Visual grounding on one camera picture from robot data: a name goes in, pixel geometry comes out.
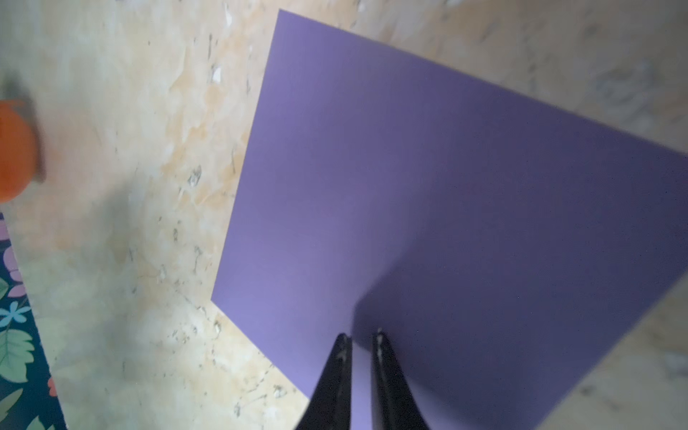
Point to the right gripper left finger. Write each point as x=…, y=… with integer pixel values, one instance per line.
x=330, y=404

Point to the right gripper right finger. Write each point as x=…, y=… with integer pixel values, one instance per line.
x=393, y=404

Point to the purple paper square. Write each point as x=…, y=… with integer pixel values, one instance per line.
x=504, y=245

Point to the orange tiger plush toy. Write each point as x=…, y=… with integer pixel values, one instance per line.
x=19, y=151

